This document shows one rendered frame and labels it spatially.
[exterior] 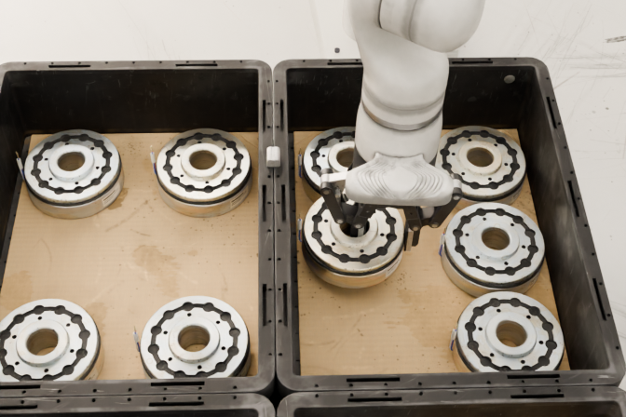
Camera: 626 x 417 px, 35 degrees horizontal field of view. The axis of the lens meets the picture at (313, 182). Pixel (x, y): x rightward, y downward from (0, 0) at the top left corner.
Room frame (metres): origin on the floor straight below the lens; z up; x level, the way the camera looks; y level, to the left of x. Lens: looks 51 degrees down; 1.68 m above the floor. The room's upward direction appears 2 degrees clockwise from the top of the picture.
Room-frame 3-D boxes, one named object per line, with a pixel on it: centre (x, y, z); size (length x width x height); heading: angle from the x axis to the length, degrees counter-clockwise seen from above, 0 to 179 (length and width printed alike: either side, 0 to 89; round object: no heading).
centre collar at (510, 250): (0.60, -0.19, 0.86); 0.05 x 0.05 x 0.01
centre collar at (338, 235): (0.59, -0.04, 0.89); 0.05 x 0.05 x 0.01
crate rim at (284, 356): (0.59, -0.11, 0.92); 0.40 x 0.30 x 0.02; 3
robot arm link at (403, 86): (0.60, -0.07, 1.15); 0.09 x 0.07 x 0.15; 59
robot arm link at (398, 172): (0.57, -0.07, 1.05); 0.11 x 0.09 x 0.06; 179
